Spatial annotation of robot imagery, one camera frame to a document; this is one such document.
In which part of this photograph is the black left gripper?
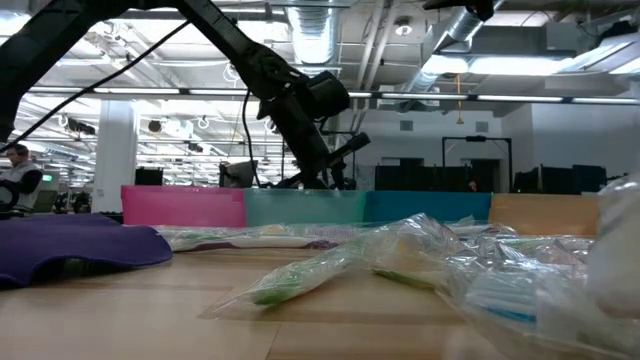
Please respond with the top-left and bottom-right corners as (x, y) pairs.
(256, 79), (373, 191)

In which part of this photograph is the long ceiling light strip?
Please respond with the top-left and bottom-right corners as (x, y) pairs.
(27, 84), (640, 105)

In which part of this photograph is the grey monitor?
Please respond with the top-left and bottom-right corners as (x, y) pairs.
(218, 159), (260, 189)

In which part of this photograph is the silver air duct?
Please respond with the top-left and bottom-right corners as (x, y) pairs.
(285, 0), (342, 76)
(399, 0), (505, 96)

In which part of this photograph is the blue plastic bin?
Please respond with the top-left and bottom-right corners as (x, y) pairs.
(363, 190), (494, 224)

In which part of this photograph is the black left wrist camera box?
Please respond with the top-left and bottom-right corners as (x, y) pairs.
(304, 70), (351, 121)

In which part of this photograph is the blue toothbrush in clear wrapper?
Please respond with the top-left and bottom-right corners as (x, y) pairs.
(444, 234), (604, 349)

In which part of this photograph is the orange plastic bin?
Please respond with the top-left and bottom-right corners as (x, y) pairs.
(488, 193), (601, 239)

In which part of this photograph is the black gantry frame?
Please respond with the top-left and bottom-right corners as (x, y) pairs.
(441, 135), (513, 192)

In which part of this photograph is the purple folded cloth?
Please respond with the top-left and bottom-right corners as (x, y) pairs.
(0, 213), (175, 290)

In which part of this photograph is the pink plastic bin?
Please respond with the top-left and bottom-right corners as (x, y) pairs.
(120, 184), (247, 229)

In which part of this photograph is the white building pillar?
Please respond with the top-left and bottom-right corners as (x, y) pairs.
(91, 99), (140, 215)

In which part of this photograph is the teal plastic bin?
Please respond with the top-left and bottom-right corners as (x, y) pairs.
(243, 188), (369, 229)

